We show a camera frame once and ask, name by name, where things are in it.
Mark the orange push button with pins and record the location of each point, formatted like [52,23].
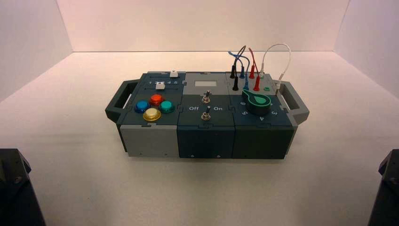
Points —
[156,99]

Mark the white slider knob up arrow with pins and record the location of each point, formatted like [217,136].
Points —
[160,85]

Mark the green rotary knob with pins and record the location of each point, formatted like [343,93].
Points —
[257,104]

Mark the blue push button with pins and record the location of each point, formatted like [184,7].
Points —
[142,106]

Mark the metal toggle switch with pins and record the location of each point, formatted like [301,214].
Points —
[205,99]
[205,116]

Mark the yellow push button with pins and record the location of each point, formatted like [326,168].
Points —
[152,114]

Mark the grey and teal control box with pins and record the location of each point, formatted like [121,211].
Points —
[205,140]

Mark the white slider knob down arrow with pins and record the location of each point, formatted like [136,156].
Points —
[173,73]

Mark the teal push button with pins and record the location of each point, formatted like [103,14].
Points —
[166,106]

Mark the white display window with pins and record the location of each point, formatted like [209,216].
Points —
[205,83]

